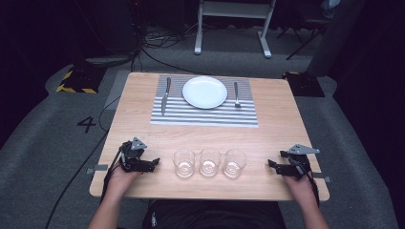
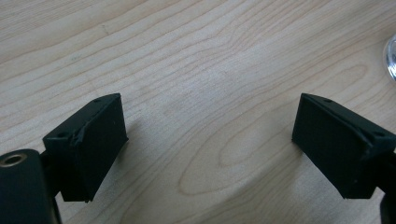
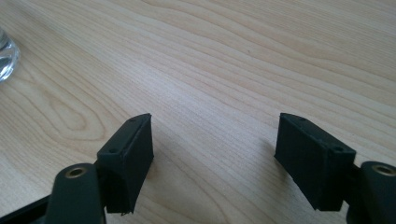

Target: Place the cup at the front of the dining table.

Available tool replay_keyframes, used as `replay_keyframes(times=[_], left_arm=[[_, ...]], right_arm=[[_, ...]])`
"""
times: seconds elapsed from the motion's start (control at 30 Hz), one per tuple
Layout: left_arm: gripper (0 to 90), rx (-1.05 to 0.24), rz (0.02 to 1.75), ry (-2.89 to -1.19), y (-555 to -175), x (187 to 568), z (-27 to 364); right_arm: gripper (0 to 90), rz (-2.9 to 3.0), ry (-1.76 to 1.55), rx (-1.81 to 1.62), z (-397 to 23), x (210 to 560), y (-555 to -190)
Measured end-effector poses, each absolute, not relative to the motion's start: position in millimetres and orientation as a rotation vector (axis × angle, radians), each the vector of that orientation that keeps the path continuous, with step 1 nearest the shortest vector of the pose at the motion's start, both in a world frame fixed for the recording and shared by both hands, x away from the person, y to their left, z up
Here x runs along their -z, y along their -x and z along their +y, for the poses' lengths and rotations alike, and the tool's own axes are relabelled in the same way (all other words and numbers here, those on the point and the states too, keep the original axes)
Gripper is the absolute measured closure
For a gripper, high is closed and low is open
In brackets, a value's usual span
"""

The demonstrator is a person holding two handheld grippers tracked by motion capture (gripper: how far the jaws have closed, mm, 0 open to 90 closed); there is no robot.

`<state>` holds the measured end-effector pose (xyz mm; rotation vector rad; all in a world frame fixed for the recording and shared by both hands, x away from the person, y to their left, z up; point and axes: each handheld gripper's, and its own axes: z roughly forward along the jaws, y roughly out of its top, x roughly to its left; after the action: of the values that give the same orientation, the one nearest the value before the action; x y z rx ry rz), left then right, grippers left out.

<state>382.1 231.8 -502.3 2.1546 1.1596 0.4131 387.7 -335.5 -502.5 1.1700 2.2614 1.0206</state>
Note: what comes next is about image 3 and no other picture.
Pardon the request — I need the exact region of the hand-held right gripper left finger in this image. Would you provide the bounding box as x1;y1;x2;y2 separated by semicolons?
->
95;113;155;216

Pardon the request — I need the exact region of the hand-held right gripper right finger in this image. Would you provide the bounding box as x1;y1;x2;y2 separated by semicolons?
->
274;112;357;213

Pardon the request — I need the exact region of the clear glass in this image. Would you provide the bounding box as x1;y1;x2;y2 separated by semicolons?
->
0;28;21;83

